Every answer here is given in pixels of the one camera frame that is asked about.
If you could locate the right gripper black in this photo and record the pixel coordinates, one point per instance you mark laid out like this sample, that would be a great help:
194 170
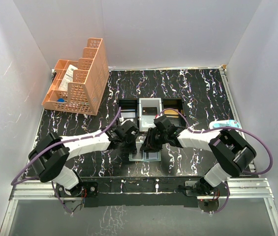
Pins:
149 145

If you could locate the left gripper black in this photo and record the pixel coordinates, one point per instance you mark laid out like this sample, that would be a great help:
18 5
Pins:
132 149

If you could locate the white plastic bin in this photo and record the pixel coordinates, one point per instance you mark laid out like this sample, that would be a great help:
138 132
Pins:
146 122

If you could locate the green card holder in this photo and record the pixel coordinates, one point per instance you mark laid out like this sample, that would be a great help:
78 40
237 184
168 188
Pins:
142 156

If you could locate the black bin with white card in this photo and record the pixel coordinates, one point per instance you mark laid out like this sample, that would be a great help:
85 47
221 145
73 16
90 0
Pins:
129 105

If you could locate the black bin with gold card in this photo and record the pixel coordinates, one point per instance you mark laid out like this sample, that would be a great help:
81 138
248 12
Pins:
175 107

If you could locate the peach plastic desk organizer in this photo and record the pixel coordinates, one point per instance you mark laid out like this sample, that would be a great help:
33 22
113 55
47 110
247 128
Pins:
85 93

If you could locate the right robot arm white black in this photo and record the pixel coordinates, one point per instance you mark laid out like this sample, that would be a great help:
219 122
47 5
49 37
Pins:
232 152

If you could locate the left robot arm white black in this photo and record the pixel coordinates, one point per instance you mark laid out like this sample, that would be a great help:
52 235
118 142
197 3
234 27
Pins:
50 166

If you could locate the gold card in black bin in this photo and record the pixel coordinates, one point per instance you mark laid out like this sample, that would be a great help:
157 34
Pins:
171 113

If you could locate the blue small object in organizer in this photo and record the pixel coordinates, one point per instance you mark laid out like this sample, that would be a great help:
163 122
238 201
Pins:
61 100

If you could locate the blue white oval package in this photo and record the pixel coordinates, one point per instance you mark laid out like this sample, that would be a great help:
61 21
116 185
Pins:
221 124

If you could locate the white paper packet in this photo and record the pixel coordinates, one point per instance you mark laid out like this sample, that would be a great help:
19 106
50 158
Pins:
68 77

